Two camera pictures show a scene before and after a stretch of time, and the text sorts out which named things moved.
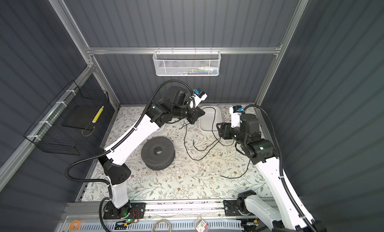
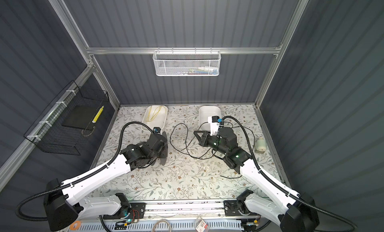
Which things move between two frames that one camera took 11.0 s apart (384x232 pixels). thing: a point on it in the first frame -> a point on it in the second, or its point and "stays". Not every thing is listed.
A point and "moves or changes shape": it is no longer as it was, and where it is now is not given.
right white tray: x=207 y=122 stays
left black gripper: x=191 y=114 -> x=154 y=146
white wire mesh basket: x=187 y=63 stays
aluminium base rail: x=157 y=209 stays
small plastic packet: x=200 y=225 stays
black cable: x=225 y=144 moves or changes shape
